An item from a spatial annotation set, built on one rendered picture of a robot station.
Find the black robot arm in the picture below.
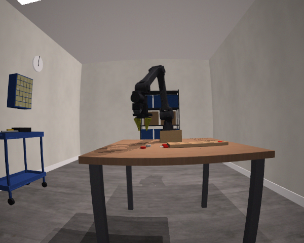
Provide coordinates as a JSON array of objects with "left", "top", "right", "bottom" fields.
[{"left": 131, "top": 65, "right": 176, "bottom": 131}]

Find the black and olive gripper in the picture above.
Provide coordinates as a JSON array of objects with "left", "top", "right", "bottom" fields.
[{"left": 133, "top": 113, "right": 153, "bottom": 131}]

